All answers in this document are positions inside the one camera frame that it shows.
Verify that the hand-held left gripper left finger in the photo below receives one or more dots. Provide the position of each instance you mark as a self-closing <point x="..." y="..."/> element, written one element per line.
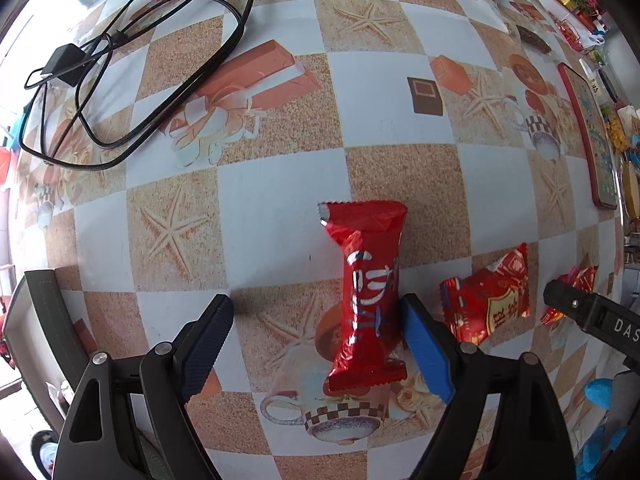
<point x="207" y="350"/>

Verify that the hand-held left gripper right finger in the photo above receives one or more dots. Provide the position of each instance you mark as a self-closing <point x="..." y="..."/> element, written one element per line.
<point x="425" y="350"/>

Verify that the red snack packet gold label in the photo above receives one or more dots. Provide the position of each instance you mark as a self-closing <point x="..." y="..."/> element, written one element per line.
<point x="487" y="295"/>
<point x="575" y="280"/>

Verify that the red snack packet white lettering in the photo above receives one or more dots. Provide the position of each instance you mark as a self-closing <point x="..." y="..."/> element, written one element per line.
<point x="365" y="305"/>

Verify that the clear packet with dark snack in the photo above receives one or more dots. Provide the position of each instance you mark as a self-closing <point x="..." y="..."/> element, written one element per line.
<point x="532" y="40"/>

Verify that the blue fuzzy clothing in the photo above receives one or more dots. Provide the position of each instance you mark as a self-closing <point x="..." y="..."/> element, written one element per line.
<point x="600" y="392"/>

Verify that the clear jar with yellow lid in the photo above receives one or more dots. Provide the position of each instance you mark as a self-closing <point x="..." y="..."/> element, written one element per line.
<point x="631" y="190"/>

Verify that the dark grey chair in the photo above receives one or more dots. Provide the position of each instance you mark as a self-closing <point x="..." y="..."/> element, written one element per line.
<point x="50" y="320"/>

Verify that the red cased smartphone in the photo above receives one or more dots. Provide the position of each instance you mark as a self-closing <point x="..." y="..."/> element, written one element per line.
<point x="595" y="150"/>

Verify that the yellow snack bag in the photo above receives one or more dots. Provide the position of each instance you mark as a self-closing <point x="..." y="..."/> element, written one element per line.
<point x="616" y="132"/>

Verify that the red gold patterned packet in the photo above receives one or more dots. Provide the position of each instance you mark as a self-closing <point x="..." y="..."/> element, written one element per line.
<point x="570" y="32"/>

